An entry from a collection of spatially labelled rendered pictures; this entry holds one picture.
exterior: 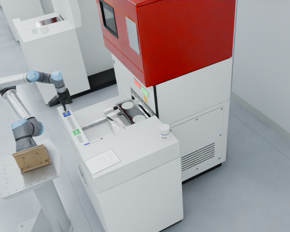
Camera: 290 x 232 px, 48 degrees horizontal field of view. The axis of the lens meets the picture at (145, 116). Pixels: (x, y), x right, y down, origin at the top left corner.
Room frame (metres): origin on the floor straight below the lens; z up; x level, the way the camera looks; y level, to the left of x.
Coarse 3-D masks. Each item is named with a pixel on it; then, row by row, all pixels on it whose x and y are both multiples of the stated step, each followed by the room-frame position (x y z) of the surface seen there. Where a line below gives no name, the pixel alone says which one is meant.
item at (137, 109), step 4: (128, 100) 2.27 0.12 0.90; (132, 100) 2.27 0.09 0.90; (120, 104) 2.23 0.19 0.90; (136, 104) 2.20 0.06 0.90; (132, 108) 2.16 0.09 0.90; (136, 108) 2.15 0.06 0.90; (140, 108) 2.14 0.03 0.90; (124, 112) 2.11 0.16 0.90; (128, 112) 2.11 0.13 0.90; (132, 112) 2.10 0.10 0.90; (136, 112) 2.09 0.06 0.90; (140, 112) 2.09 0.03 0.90; (144, 112) 2.08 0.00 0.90; (128, 116) 2.05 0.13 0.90; (132, 116) 2.05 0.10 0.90; (148, 116) 2.02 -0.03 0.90; (132, 120) 2.00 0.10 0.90
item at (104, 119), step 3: (120, 111) 2.20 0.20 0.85; (120, 114) 2.18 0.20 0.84; (105, 117) 2.15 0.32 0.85; (99, 120) 2.12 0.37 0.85; (102, 120) 2.12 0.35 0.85; (105, 120) 2.13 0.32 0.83; (90, 123) 2.09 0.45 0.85; (93, 123) 2.09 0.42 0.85; (96, 123) 2.10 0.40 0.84; (99, 123) 2.11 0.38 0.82; (81, 126) 2.07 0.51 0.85; (84, 126) 2.07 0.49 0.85; (87, 126) 2.07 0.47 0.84; (90, 126) 2.08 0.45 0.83; (84, 129) 2.06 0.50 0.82
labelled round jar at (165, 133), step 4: (164, 124) 1.71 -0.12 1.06; (160, 128) 1.67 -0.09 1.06; (164, 128) 1.66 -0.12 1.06; (168, 128) 1.66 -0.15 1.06; (160, 132) 1.67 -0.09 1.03; (164, 132) 1.65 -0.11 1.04; (168, 132) 1.66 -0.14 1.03; (160, 136) 1.67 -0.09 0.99; (164, 136) 1.65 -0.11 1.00; (168, 136) 1.65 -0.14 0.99
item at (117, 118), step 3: (114, 111) 2.17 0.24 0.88; (117, 117) 2.09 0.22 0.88; (108, 120) 2.09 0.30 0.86; (117, 120) 2.05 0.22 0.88; (120, 120) 2.04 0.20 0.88; (111, 123) 2.02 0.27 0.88; (120, 123) 2.00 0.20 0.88; (117, 126) 1.97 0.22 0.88; (120, 126) 1.97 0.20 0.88; (123, 126) 1.97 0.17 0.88; (117, 129) 1.94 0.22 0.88
